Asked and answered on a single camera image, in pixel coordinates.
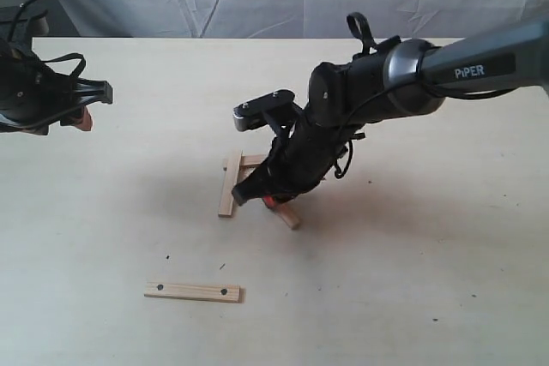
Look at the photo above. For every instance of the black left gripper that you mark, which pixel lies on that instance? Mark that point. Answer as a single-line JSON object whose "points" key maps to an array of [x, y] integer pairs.
{"points": [[36, 93]]}

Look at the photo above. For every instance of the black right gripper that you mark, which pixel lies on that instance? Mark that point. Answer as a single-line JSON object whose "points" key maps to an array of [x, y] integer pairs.
{"points": [[295, 167]]}

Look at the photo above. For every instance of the short wood strip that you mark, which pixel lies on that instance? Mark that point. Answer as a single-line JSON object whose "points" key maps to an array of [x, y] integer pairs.
{"points": [[288, 216]]}

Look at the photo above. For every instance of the wood strip with metal dots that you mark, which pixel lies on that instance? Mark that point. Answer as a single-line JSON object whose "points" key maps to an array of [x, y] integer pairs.
{"points": [[245, 161]]}

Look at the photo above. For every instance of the thin wood strip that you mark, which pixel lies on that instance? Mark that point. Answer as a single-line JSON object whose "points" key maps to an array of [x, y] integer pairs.
{"points": [[231, 168]]}

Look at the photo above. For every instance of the wood strip with black dots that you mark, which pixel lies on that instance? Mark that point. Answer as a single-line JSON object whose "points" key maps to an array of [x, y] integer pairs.
{"points": [[206, 293]]}

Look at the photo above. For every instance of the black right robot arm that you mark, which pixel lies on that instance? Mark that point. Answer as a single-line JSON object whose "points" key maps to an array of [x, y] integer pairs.
{"points": [[389, 79]]}

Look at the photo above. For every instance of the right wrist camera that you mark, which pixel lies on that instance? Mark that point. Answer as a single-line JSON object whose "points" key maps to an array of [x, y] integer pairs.
{"points": [[277, 110]]}

